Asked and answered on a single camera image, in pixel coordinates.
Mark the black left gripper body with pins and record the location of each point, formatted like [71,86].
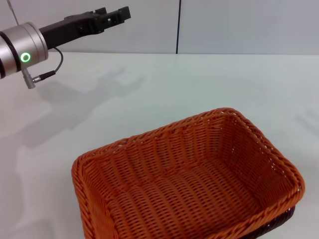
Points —
[67,30]

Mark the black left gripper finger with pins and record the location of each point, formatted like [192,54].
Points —
[101,11]
[117,16]

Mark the orange wicker basket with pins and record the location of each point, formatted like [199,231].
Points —
[187,184]

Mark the dark brown wicker basket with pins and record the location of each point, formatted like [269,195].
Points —
[286,217]

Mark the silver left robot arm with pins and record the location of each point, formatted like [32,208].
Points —
[22,49]

